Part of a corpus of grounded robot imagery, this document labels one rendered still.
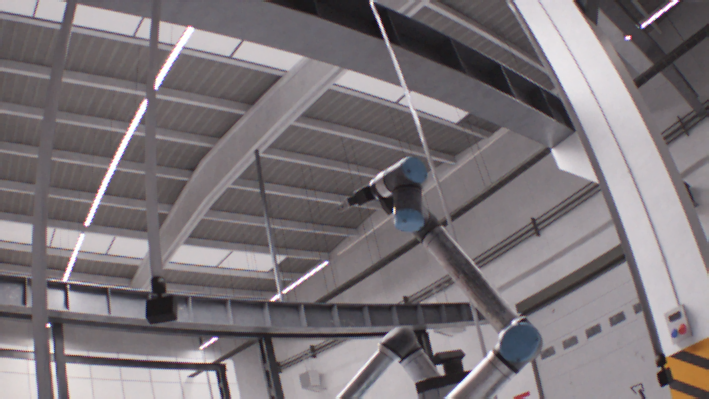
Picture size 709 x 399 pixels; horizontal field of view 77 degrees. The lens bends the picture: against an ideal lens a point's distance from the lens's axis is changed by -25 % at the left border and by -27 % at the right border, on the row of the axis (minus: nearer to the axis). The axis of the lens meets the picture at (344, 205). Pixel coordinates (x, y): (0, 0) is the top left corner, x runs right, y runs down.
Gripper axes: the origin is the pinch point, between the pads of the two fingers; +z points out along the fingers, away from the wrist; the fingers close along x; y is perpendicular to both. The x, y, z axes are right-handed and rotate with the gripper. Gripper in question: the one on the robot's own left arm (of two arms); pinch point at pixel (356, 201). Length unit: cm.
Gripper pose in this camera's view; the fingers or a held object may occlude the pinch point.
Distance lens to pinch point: 205.7
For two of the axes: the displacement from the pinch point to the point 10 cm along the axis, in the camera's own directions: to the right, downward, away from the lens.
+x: -7.4, 2.8, -6.1
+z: -5.3, 3.0, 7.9
